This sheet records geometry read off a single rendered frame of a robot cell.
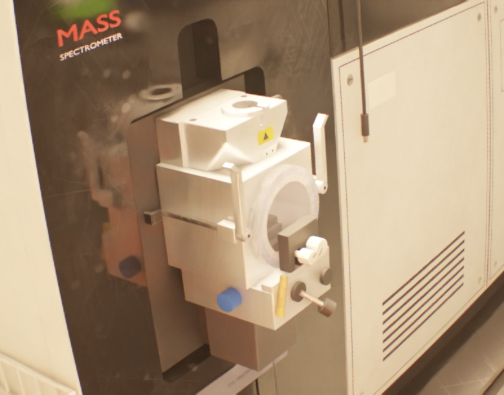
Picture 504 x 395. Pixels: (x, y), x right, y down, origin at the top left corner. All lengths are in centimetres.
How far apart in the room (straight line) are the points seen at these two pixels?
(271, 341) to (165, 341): 10
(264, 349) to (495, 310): 76
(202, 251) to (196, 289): 5
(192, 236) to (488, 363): 72
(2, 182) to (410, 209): 60
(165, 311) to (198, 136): 17
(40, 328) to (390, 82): 52
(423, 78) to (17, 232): 60
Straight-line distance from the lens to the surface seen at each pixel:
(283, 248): 81
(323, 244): 82
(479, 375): 142
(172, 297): 88
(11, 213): 76
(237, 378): 97
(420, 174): 121
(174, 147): 81
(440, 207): 128
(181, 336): 90
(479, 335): 152
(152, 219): 82
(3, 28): 70
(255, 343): 87
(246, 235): 77
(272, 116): 82
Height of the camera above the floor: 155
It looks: 24 degrees down
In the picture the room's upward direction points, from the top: 5 degrees counter-clockwise
